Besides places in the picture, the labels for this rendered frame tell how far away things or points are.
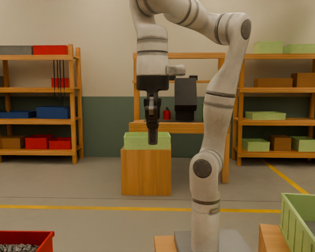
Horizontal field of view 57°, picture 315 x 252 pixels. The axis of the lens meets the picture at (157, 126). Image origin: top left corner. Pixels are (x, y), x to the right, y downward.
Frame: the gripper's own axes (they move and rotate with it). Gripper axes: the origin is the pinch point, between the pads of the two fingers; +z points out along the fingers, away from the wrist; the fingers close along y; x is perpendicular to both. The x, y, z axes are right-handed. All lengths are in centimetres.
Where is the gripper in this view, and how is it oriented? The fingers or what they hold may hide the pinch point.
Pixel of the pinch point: (153, 136)
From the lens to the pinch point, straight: 68.7
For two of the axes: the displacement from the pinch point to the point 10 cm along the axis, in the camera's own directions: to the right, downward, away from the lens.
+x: 10.0, 0.0, -0.5
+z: 0.0, 9.9, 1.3
